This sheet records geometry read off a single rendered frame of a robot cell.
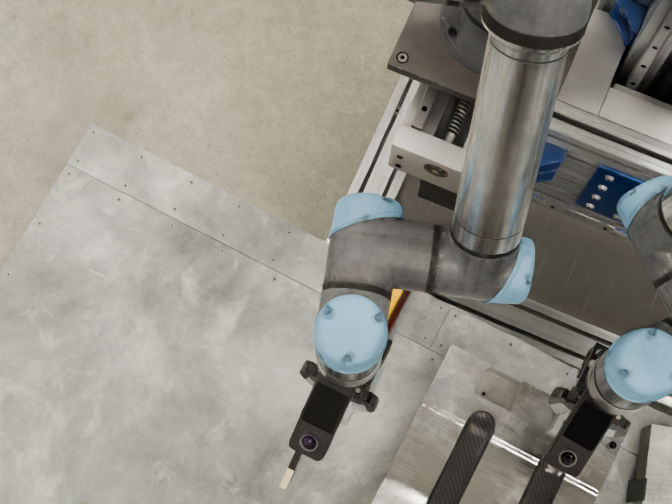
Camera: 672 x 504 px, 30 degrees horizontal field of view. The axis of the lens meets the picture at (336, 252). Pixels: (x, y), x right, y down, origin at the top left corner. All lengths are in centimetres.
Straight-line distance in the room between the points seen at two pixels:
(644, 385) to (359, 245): 33
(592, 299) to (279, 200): 70
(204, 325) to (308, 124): 102
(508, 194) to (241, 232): 67
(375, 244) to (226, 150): 143
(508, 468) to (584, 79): 54
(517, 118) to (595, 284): 131
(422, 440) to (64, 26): 152
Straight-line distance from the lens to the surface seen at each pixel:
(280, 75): 278
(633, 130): 178
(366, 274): 132
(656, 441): 178
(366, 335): 128
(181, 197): 186
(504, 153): 122
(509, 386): 174
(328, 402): 147
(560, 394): 159
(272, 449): 177
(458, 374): 170
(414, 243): 133
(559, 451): 155
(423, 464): 169
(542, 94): 118
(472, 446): 170
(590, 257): 249
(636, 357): 136
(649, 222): 142
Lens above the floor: 256
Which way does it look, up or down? 75 degrees down
